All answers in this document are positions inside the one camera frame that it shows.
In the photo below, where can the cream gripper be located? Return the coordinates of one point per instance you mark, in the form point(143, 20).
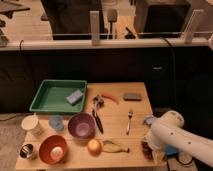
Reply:
point(158, 157)

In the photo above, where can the dark red grape bunch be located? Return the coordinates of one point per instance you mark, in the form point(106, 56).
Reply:
point(147, 151)

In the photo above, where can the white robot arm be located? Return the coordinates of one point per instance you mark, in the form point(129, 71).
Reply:
point(168, 130)

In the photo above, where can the purple bowl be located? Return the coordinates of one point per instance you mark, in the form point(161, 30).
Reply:
point(82, 125)

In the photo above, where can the red bowl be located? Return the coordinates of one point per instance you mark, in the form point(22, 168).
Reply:
point(53, 149)

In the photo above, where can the blue box beside table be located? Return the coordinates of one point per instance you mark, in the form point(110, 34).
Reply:
point(171, 151)

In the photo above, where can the crumpled blue cloth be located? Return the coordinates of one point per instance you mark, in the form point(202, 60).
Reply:
point(148, 120)

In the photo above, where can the yellow banana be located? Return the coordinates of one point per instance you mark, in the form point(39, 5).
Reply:
point(111, 146)

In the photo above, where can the metal fork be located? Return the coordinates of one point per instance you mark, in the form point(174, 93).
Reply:
point(130, 114)

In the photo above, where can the orange apple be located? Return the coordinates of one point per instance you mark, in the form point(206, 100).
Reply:
point(94, 147)

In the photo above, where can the red chili pepper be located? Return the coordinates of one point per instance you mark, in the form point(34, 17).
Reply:
point(108, 96)

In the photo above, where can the blue sponge in tray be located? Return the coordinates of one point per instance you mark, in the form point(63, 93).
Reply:
point(74, 97)

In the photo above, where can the clear blue plastic cup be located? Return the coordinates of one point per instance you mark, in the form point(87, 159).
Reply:
point(56, 122)

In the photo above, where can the green plastic tray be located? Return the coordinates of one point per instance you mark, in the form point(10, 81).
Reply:
point(51, 97)

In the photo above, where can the white paper cup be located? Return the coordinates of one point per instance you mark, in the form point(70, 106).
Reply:
point(32, 125)

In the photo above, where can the black handled garlic press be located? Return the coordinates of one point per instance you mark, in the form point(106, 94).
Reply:
point(97, 103)

